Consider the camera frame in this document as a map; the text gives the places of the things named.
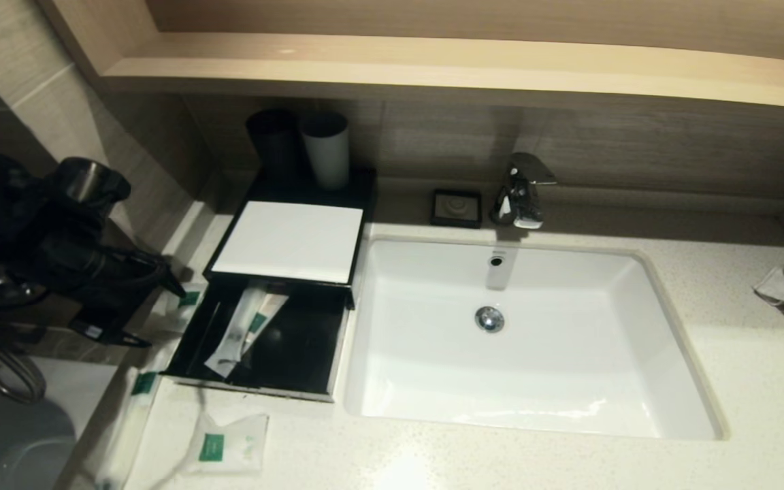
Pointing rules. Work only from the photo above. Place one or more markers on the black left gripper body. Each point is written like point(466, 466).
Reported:
point(103, 286)

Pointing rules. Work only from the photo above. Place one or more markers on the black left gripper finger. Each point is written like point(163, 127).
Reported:
point(164, 275)
point(126, 337)

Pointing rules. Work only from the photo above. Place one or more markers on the small sachet with green label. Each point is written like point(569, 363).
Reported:
point(186, 304)

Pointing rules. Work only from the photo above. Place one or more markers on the clear tube packet green label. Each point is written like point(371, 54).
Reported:
point(234, 340)

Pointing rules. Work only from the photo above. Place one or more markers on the black glossy box drawer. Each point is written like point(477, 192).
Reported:
point(297, 354)

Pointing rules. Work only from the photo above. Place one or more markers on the black plastic cup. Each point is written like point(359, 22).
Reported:
point(271, 146)

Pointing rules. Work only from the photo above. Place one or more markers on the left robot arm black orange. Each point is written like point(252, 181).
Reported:
point(11, 211)

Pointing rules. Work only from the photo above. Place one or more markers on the black tray with white liner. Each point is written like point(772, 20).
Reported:
point(290, 238)

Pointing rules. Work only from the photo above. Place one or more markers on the long clear toothbrush packet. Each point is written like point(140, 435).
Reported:
point(137, 395)

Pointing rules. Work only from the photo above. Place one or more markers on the white paper packet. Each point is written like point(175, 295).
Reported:
point(269, 312)

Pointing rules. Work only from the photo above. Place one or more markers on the flat sachet with green label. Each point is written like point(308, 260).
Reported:
point(225, 446)

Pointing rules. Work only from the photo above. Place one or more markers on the grey plastic cup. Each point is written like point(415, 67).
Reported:
point(327, 160)

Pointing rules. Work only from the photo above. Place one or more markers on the black square soap dish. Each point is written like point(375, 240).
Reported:
point(456, 207)

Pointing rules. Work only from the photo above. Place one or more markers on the chrome sink drain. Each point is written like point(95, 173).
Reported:
point(489, 320)

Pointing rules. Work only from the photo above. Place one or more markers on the chrome sink faucet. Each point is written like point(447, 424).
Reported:
point(521, 197)

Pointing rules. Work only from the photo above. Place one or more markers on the white ceramic sink basin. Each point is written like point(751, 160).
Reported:
point(569, 354)

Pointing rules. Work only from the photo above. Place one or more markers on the light wooden wall shelf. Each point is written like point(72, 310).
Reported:
point(433, 68)

